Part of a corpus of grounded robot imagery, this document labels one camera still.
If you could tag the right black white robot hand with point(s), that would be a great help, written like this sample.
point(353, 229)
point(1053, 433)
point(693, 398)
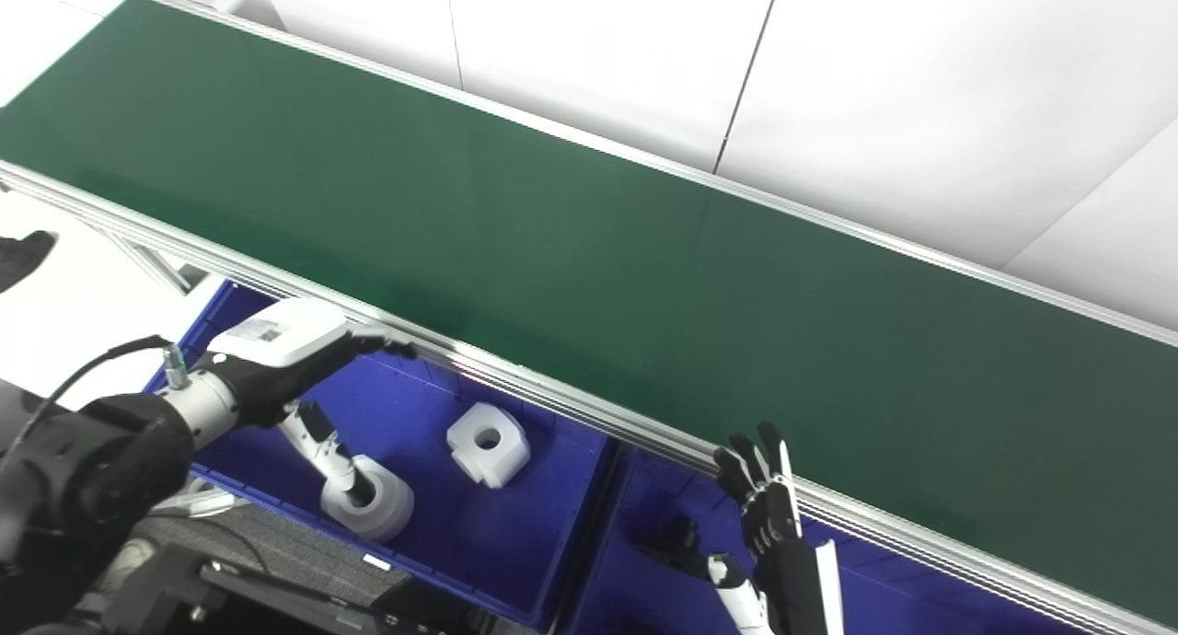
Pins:
point(782, 561)

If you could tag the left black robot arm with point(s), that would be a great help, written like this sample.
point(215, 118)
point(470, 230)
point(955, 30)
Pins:
point(92, 469)

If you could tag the white round plastic part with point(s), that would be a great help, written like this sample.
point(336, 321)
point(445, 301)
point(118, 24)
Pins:
point(386, 511)

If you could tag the aluminium conveyor support frame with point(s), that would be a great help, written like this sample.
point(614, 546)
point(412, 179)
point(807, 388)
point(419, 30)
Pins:
point(152, 262)

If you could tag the black robot body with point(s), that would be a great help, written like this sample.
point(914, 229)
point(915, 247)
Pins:
point(276, 603)

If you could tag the blue plastic bin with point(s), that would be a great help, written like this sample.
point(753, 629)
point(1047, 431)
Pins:
point(460, 534)
point(672, 607)

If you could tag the white blocky part with hole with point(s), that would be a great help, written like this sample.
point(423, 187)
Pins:
point(502, 456)

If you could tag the green conveyor belt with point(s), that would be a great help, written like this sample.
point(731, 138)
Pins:
point(589, 276)

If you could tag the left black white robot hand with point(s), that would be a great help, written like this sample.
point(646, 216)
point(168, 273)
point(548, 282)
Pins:
point(276, 340)

